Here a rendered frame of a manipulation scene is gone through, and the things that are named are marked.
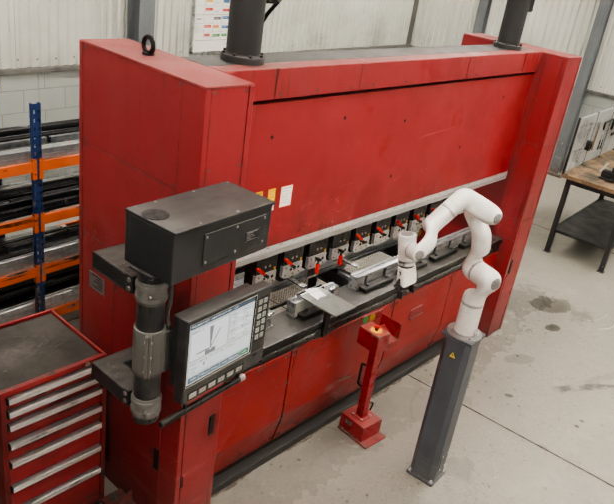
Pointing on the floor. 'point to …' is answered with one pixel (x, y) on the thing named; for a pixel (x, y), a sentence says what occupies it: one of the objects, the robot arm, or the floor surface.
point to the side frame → (522, 170)
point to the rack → (32, 208)
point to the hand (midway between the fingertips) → (405, 293)
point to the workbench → (608, 185)
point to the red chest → (46, 412)
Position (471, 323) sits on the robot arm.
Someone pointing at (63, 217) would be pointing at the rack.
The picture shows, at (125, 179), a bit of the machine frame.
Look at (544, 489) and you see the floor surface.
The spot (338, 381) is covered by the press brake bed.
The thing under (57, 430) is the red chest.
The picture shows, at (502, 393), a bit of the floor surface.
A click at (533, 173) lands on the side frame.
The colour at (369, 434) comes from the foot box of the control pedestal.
